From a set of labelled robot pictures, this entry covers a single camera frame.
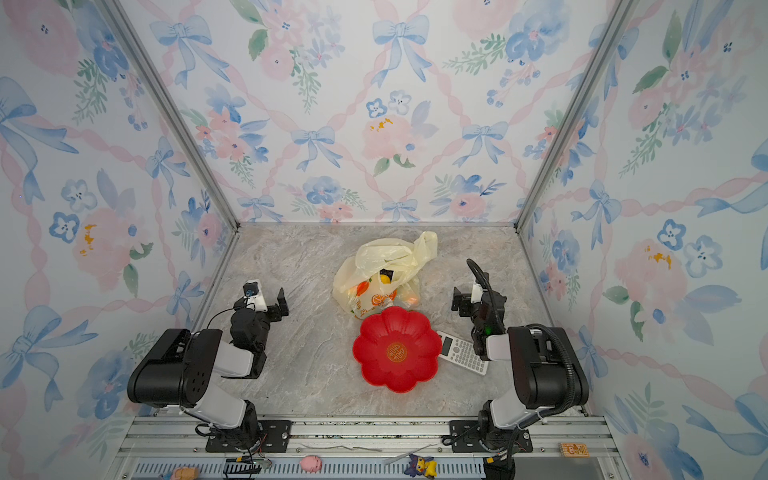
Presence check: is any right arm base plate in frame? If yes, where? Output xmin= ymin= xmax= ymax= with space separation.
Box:
xmin=441 ymin=420 xmax=533 ymax=455

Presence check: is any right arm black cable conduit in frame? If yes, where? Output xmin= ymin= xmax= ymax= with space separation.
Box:
xmin=466 ymin=258 xmax=589 ymax=421

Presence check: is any purple yellow toy figure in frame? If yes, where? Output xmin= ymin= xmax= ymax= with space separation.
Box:
xmin=404 ymin=454 xmax=438 ymax=479

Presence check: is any aluminium rail frame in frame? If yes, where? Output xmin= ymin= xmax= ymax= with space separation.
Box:
xmin=105 ymin=415 xmax=630 ymax=479

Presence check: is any pink pig toy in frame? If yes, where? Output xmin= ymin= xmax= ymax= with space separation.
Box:
xmin=299 ymin=455 xmax=323 ymax=473

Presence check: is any white calculator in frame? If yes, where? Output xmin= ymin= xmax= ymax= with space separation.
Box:
xmin=437 ymin=331 xmax=488 ymax=376

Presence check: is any orange toy at edge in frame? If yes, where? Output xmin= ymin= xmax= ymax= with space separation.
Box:
xmin=159 ymin=466 xmax=200 ymax=480

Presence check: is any small wooden tag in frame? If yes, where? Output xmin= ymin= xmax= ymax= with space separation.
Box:
xmin=560 ymin=442 xmax=590 ymax=458

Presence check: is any yellow plastic bag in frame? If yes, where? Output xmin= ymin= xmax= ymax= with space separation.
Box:
xmin=331 ymin=231 xmax=438 ymax=320

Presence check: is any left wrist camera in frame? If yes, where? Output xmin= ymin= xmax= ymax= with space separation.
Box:
xmin=243 ymin=280 xmax=268 ymax=312

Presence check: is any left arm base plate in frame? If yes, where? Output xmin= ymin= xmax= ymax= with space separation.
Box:
xmin=205 ymin=419 xmax=293 ymax=453

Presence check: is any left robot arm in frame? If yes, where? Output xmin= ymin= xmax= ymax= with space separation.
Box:
xmin=127 ymin=280 xmax=292 ymax=454

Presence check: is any red flower-shaped bowl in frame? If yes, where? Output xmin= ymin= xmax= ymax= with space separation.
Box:
xmin=352 ymin=307 xmax=442 ymax=394

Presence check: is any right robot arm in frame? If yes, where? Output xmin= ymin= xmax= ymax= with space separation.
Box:
xmin=441 ymin=283 xmax=590 ymax=453

